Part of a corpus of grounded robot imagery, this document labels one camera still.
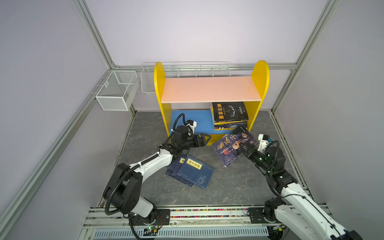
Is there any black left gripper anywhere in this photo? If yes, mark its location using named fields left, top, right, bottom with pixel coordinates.
left=180, top=133, right=211, bottom=151

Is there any purple portrait cover book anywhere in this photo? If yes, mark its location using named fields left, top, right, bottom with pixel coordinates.
left=213, top=123, right=248, bottom=131

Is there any black antler cover book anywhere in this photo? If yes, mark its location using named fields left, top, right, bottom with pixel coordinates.
left=211, top=102, right=249, bottom=123

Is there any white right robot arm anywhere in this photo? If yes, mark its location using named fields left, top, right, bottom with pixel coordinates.
left=244, top=141, right=362, bottom=240

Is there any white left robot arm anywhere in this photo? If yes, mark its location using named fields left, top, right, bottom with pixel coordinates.
left=103, top=126, right=212, bottom=222

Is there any top dark blue booklet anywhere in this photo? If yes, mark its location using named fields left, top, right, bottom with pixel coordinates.
left=177, top=156, right=215, bottom=190

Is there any dark blue booklet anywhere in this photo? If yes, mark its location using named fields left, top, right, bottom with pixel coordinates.
left=166, top=156, right=194, bottom=187
left=177, top=156, right=215, bottom=190

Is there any lower dark blue booklet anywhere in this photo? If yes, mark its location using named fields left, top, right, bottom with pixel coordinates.
left=166, top=156, right=194, bottom=187

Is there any yellow wooden bookshelf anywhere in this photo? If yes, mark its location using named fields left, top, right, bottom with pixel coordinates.
left=154, top=61, right=270, bottom=144

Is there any green circuit board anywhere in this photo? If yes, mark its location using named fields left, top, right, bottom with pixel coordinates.
left=143, top=228, right=158, bottom=237

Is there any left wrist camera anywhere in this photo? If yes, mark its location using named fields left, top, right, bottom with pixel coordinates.
left=186, top=120, right=197, bottom=134

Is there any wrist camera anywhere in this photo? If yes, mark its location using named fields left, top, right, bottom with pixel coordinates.
left=258, top=134, right=270, bottom=153
left=186, top=120, right=197, bottom=134

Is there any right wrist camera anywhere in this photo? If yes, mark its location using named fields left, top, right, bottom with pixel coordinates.
left=258, top=134, right=270, bottom=153

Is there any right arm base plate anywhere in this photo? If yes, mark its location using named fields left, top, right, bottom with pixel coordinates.
left=247, top=206, right=274, bottom=224

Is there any white wire rack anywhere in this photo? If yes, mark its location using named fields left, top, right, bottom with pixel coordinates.
left=141, top=62, right=231, bottom=95

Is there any white slotted cable duct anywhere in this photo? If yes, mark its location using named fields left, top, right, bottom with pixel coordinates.
left=92, top=226, right=269, bottom=240

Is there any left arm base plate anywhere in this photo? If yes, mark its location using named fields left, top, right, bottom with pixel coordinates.
left=132, top=209, right=171, bottom=226

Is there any white mesh wire basket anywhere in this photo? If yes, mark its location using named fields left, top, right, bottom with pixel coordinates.
left=96, top=71, right=139, bottom=112

